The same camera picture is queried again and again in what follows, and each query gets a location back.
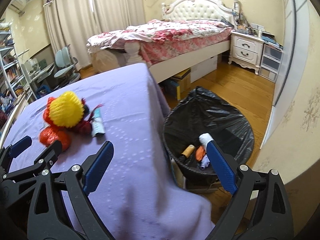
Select white nightstand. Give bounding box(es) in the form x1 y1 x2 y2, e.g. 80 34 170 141
228 31 264 75

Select yellow foam fruit net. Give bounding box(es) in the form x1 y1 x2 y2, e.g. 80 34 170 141
49 91 85 128

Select white air conditioner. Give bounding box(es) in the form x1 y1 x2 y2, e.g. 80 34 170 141
8 0 27 14

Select orange-red foam fruit net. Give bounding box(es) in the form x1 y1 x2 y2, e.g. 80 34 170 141
39 97 71 152

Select dark red ribbon bow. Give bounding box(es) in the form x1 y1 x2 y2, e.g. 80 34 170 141
70 98 103 135

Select beige curtains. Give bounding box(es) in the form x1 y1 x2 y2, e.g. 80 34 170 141
44 0 145 69

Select purple wrapper in bin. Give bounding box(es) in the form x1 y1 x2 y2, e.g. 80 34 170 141
200 154 210 170

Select white paper ball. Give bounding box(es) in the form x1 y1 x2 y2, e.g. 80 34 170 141
199 133 214 151

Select sliding wardrobe door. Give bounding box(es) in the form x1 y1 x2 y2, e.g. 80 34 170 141
261 0 310 145

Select white study desk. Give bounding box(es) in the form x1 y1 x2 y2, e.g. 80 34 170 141
21 59 55 100

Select purple tablecloth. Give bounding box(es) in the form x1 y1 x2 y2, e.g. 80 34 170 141
1 63 214 239

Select white bookshelf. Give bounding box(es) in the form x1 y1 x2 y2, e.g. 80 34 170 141
1 19 34 102

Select cardboard box under bed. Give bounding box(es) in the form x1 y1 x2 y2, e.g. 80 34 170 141
163 68 191 101

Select white bed frame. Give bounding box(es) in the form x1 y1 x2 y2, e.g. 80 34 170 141
89 0 241 84

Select black trash bag bin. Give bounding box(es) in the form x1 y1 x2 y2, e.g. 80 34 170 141
162 86 254 186

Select white box under bed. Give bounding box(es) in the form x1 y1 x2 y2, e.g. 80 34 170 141
190 55 217 83

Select teal white long packet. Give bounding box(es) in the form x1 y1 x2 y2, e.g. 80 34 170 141
91 108 105 137

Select orange wrapper in bin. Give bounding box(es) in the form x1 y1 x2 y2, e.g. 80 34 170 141
195 146 206 162

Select pink floral quilt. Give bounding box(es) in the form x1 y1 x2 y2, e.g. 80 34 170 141
86 19 233 65

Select light blue desk chair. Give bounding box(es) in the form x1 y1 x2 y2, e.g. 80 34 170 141
54 45 81 89

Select brown bottle in bin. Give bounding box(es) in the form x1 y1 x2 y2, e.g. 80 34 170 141
178 145 195 163

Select plastic drawer unit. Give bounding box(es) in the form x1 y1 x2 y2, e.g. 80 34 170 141
258 42 283 83

